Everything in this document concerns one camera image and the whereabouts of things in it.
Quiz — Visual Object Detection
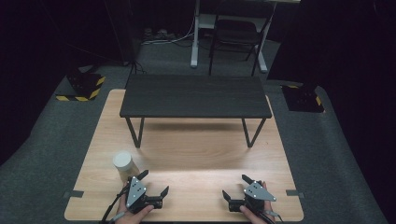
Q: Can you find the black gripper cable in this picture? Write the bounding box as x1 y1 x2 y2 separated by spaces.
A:
260 209 285 224
98 184 131 224

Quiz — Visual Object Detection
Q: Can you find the yellow-black striped stand base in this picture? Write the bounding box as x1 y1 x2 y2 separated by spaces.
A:
280 83 327 114
55 72 106 103

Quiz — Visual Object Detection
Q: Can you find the person's right hand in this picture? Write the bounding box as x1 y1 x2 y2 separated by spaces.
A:
238 180 276 224

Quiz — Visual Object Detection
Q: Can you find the person's left hand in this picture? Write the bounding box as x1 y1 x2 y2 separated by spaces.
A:
115 195 155 224

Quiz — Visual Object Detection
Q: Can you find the black low shelf table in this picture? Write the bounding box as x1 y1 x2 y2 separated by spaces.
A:
119 73 274 149

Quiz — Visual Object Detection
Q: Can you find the grey tape strip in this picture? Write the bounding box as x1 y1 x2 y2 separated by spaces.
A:
285 189 306 199
63 189 85 200

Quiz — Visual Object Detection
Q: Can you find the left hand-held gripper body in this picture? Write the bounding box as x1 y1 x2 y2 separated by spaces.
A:
124 175 164 215

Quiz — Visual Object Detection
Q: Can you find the white desk frame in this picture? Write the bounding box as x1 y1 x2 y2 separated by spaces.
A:
190 0 302 75

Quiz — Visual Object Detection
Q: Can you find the white-lidded jar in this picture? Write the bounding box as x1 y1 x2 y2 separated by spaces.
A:
112 150 141 184

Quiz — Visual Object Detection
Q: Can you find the white floor cable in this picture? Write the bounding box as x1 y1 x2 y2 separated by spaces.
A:
140 16 196 47

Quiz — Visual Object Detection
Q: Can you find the black chair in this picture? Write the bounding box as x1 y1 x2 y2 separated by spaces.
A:
207 0 277 77

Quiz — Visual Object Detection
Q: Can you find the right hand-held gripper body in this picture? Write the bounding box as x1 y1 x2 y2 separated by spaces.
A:
228 180 277 214

